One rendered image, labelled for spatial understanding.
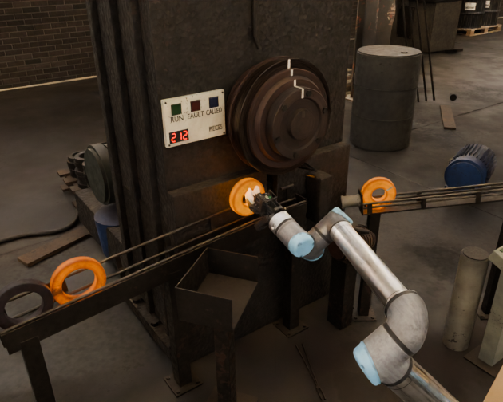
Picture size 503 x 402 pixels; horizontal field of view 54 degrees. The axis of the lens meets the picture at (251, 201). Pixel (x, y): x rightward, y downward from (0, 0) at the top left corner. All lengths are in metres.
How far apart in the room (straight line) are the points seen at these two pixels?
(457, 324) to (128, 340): 1.57
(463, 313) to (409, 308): 1.04
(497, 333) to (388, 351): 1.11
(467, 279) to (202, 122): 1.34
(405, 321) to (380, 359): 0.12
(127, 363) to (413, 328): 1.46
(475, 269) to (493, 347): 0.39
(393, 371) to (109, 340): 1.55
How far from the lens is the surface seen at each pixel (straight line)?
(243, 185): 1.96
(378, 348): 1.48
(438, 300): 2.95
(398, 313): 1.49
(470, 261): 2.36
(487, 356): 2.61
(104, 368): 2.52
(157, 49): 1.82
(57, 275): 1.80
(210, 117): 1.95
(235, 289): 1.86
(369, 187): 2.33
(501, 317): 2.46
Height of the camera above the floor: 1.72
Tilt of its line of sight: 27 degrees down
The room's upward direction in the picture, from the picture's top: 1 degrees counter-clockwise
